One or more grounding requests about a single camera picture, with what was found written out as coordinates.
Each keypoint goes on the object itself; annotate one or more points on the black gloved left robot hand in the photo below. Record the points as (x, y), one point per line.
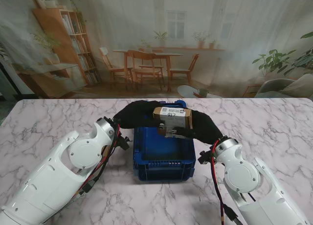
(137, 115)

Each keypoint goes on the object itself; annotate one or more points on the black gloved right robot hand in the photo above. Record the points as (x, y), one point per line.
(204, 129)

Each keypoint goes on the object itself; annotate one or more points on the cardboard package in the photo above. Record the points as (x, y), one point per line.
(171, 117)

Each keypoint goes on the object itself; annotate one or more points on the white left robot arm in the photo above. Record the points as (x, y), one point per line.
(49, 181)

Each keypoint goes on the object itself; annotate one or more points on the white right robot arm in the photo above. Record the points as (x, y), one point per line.
(242, 176)

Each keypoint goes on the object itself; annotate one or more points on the blue plastic turnover box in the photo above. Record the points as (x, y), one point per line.
(163, 151)

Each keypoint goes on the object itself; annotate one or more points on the printed room scene backdrop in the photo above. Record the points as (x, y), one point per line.
(156, 27)

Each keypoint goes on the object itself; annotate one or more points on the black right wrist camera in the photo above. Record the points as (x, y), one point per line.
(205, 157)

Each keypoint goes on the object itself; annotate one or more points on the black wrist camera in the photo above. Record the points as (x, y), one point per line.
(205, 157)
(124, 144)

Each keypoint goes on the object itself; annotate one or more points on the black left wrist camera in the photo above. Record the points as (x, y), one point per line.
(124, 144)

